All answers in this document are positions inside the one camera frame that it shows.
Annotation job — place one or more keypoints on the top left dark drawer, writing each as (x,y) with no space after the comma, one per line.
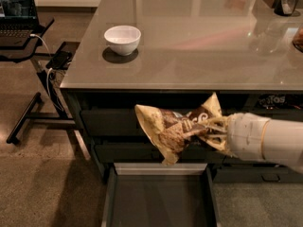
(111,122)

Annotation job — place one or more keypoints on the brown chip bag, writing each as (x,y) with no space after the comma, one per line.
(173,132)

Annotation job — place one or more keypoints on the dark glass jar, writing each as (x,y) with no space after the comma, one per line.
(287,0)

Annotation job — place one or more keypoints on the top right dark drawer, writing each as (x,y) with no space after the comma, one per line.
(279,114)

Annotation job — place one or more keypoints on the black doritos chip bag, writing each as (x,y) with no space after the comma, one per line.
(279,101)

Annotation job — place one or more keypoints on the open bottom left drawer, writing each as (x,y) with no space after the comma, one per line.
(150,198)

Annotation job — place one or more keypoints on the middle left dark drawer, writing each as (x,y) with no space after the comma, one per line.
(147,153)

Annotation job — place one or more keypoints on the black smartphone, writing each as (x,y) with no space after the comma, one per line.
(59,60)

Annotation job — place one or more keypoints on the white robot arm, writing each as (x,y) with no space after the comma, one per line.
(282,144)

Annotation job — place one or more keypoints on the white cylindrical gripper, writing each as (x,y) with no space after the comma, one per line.
(245,135)

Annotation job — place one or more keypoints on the glass bowl with fruit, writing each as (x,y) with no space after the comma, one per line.
(298,40)

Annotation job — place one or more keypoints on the dark drawer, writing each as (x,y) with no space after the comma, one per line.
(147,153)
(256,174)
(111,122)
(279,114)

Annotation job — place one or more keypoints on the open black laptop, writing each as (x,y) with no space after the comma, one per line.
(18,20)

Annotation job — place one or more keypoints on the white ceramic bowl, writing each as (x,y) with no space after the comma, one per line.
(123,40)

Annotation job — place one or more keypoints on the bottom right dark drawer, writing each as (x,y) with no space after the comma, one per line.
(256,174)

